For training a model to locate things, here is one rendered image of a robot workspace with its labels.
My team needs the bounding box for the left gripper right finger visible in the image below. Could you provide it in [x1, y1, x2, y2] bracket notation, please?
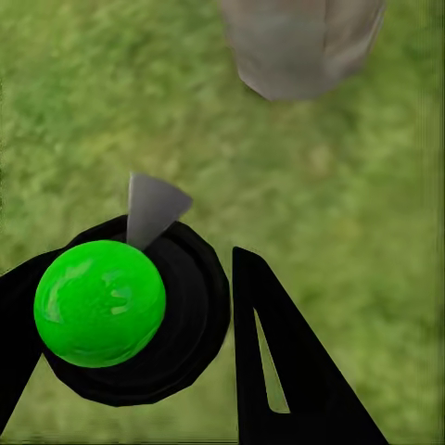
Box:
[232, 247, 389, 445]

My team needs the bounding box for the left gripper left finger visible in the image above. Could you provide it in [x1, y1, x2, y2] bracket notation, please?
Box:
[0, 249, 60, 435]

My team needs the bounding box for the pesticide atomizer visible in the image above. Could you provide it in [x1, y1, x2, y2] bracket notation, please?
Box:
[33, 172, 233, 407]

